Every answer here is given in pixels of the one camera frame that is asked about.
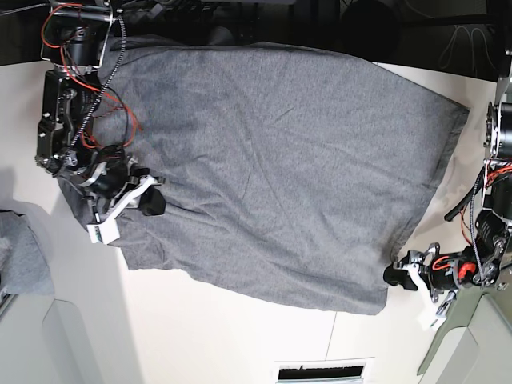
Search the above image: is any white bin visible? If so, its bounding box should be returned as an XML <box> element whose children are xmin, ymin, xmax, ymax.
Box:
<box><xmin>1</xmin><ymin>295</ymin><xmax>84</xmax><ymax>383</ymax></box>
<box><xmin>421</xmin><ymin>294</ymin><xmax>511</xmax><ymax>383</ymax></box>

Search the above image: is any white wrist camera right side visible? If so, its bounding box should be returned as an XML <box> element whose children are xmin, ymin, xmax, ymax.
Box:
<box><xmin>86</xmin><ymin>219</ymin><xmax>120</xmax><ymax>245</ymax></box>

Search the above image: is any white vent grille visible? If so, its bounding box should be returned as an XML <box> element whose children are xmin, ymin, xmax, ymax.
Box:
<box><xmin>272</xmin><ymin>358</ymin><xmax>374</xmax><ymax>384</ymax></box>

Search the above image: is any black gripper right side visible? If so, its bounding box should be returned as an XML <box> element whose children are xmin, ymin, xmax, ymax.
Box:
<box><xmin>78</xmin><ymin>146</ymin><xmax>166</xmax><ymax>216</ymax></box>

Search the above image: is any grey cloth pile at left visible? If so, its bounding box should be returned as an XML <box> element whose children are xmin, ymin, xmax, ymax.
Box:
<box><xmin>1</xmin><ymin>210</ymin><xmax>54</xmax><ymax>295</ymax></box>

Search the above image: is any white bin at left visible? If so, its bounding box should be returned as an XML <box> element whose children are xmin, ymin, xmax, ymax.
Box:
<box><xmin>1</xmin><ymin>295</ymin><xmax>84</xmax><ymax>383</ymax></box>

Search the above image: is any grey t-shirt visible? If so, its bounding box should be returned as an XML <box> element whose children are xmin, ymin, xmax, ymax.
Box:
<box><xmin>55</xmin><ymin>34</ymin><xmax>471</xmax><ymax>317</ymax></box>

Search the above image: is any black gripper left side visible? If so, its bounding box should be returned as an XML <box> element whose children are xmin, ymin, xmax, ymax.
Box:
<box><xmin>383</xmin><ymin>242</ymin><xmax>478</xmax><ymax>304</ymax></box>

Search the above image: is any white bin at right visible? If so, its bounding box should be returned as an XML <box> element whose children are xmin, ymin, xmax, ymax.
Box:
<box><xmin>421</xmin><ymin>294</ymin><xmax>511</xmax><ymax>383</ymax></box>

